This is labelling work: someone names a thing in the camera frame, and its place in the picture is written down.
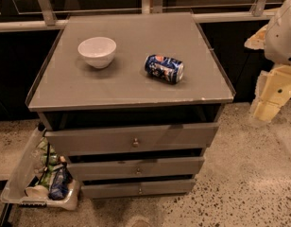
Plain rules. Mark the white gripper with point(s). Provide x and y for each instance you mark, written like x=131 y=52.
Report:
x=282 y=37

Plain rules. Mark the grey top drawer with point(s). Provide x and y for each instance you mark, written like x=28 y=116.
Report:
x=132 y=139

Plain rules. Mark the grey drawer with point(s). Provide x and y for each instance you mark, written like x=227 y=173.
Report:
x=132 y=139
x=136 y=168
x=137 y=189

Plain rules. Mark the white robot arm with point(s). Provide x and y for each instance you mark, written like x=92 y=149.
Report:
x=273 y=88

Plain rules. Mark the grey middle drawer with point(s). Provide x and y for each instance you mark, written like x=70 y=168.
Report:
x=136 y=168

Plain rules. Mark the grey drawer cabinet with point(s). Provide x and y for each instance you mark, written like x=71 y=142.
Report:
x=70 y=94

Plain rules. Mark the grey bottom drawer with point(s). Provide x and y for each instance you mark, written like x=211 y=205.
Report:
x=137 y=189

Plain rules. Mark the blue soda can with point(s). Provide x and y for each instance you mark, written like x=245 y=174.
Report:
x=166 y=68

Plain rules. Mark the white ceramic bowl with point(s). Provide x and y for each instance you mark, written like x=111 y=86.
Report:
x=97 y=51

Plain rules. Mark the blue snack bag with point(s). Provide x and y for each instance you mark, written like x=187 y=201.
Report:
x=58 y=188

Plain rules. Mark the green snack bag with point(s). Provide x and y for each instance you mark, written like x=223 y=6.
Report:
x=45 y=161

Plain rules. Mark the clear plastic bin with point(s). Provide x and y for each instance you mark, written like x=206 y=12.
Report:
x=23 y=175

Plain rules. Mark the white paper cup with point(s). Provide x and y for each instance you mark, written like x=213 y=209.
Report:
x=37 y=191

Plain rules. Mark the metal railing frame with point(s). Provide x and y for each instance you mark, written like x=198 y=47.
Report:
x=29 y=15

